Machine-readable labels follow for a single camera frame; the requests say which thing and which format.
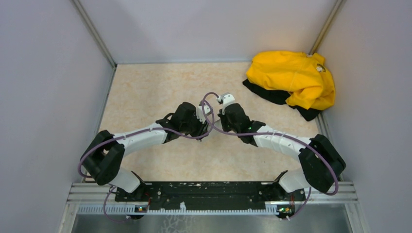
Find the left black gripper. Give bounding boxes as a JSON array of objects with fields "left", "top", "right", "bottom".
[{"left": 181, "top": 111, "right": 210, "bottom": 140}]

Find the white cardboard box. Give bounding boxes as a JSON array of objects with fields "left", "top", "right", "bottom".
[{"left": 202, "top": 119, "right": 223, "bottom": 141}]

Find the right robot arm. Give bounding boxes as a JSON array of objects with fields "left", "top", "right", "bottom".
[{"left": 218, "top": 103, "right": 346, "bottom": 200}]

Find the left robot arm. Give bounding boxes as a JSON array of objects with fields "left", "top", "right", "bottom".
[{"left": 78, "top": 102, "right": 211, "bottom": 201}]

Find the black garment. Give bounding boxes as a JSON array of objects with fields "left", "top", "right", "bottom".
[{"left": 242, "top": 79, "right": 322, "bottom": 121}]

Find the yellow garment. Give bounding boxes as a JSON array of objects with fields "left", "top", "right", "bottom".
[{"left": 246, "top": 51, "right": 336, "bottom": 110}]

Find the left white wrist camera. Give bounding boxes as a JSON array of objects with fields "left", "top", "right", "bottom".
[{"left": 195, "top": 104, "right": 212, "bottom": 124}]

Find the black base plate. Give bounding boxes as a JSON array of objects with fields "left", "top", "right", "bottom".
[{"left": 115, "top": 182, "right": 306, "bottom": 211}]

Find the aluminium frame rail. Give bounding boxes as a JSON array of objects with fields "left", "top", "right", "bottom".
[{"left": 67, "top": 182, "right": 358, "bottom": 217}]

